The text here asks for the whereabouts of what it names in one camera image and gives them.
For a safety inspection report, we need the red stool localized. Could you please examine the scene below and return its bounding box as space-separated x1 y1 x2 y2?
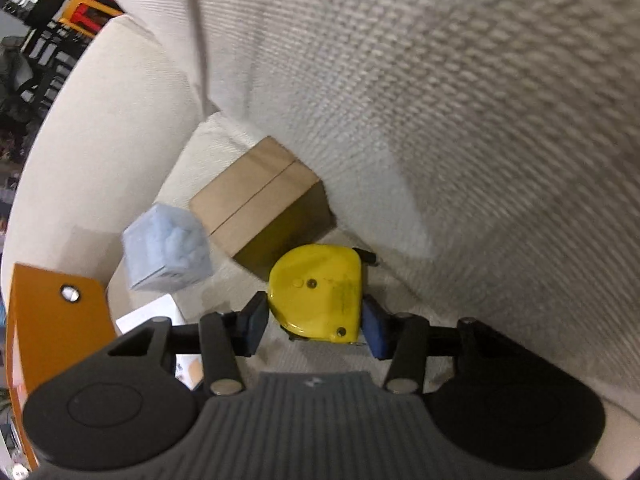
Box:
72 0 124 38

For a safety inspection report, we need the brown cardboard box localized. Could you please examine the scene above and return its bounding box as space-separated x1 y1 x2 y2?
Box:
189 136 337 282

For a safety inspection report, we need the yellow tape measure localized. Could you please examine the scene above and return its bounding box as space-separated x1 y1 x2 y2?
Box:
268 243 377 346

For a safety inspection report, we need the beige sofa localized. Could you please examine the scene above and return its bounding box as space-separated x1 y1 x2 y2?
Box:
7 0 640 480

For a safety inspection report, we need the orange stool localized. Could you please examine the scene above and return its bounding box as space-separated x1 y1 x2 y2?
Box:
58 0 101 26

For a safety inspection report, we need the orange storage box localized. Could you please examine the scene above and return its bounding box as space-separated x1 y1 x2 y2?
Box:
4 262 118 473

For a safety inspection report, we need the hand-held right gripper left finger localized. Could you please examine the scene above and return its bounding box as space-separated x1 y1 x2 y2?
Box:
107 291 271 395

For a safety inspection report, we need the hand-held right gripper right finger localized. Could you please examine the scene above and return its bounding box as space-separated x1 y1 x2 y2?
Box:
361 294 501 394

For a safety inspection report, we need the white printed box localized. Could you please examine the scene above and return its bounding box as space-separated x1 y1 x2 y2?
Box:
115 294 205 391

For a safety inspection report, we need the clear box of blue pieces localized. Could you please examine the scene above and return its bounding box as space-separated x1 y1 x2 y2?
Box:
122 202 215 293

